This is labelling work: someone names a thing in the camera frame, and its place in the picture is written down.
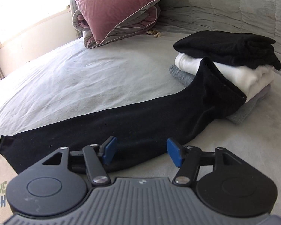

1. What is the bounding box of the black fleece garment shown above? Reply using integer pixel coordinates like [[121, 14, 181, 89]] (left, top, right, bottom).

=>
[[0, 57, 247, 173]]

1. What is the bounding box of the folded white garment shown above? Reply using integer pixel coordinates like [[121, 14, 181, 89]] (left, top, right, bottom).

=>
[[175, 53, 274, 101]]

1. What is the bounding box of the grey bed sheet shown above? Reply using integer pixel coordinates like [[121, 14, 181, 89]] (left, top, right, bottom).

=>
[[0, 33, 281, 216]]

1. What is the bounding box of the folded grey garment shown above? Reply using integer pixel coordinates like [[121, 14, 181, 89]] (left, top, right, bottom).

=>
[[169, 64, 271, 125]]

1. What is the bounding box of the folded black garment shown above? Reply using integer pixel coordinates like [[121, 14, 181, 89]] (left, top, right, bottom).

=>
[[173, 31, 281, 71]]

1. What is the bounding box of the small beige trinket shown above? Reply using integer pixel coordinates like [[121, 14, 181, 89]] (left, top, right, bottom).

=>
[[146, 29, 161, 38]]

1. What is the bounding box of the grey quilted blanket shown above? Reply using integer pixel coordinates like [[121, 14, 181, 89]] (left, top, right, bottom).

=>
[[156, 0, 281, 61]]

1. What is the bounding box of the folded grey pink duvet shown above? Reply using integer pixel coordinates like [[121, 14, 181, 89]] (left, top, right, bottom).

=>
[[72, 2, 159, 49]]

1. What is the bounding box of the pink velvet pillow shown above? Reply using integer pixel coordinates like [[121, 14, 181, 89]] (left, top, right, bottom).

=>
[[75, 0, 160, 45]]

